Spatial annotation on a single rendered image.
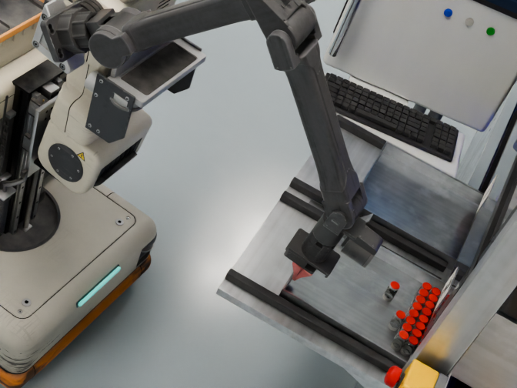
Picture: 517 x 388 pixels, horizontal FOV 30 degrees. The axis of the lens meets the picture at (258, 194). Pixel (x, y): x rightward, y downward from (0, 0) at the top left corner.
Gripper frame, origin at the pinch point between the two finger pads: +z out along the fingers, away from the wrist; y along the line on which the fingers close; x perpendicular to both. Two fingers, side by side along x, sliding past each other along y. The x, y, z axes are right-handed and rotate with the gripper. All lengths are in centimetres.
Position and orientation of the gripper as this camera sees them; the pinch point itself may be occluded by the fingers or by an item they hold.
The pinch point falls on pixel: (296, 275)
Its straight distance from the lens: 200.6
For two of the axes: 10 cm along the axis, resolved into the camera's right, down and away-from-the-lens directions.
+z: -3.7, 6.1, 7.0
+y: 8.3, 5.6, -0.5
